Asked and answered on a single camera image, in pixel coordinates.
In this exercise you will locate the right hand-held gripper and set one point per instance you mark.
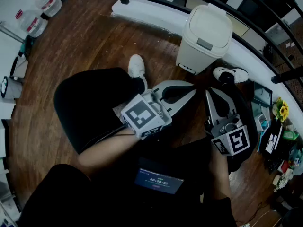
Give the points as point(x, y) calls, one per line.
point(236, 141)

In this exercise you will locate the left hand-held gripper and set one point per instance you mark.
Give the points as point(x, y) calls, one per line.
point(142, 116)

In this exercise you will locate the white lidded trash bin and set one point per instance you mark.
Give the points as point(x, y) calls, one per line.
point(208, 25)

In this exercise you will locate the person's left forearm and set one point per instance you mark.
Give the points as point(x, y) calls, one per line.
point(106, 148)

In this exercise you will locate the person's right forearm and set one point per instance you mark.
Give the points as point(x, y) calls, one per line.
point(219, 174)

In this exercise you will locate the person's white right shoe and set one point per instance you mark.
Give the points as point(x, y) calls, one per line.
point(240, 74)

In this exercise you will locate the person's white shoe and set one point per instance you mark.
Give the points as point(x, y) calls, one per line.
point(240, 74)
point(136, 65)

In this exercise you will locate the clear acrylic box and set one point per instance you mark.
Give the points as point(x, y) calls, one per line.
point(261, 96)

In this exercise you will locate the small white container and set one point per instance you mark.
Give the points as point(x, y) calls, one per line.
point(263, 123)

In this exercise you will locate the person's white left shoe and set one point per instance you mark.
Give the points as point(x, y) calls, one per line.
point(136, 65)

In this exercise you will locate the black and white box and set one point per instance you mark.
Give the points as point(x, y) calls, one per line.
point(273, 139)

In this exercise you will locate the yellow sunflower bouquet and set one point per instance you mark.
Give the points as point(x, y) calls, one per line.
point(282, 110)

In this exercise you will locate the green plastic bottle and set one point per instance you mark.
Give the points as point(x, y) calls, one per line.
point(290, 135)

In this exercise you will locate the white curved ledge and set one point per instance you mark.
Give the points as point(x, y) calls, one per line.
point(154, 11)

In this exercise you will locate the black metal railing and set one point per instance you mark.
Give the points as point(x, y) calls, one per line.
point(260, 31)

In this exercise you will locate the person's left leg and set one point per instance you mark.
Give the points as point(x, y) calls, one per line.
point(90, 103)

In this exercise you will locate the chest-mounted display screen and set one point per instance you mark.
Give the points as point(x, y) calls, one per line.
point(159, 181)

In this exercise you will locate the person's black shirt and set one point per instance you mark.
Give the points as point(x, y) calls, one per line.
point(106, 202)

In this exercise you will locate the white paper bag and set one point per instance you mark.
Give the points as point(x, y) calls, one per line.
point(19, 67)

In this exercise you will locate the grey patterned box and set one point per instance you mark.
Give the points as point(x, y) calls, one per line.
point(10, 87)

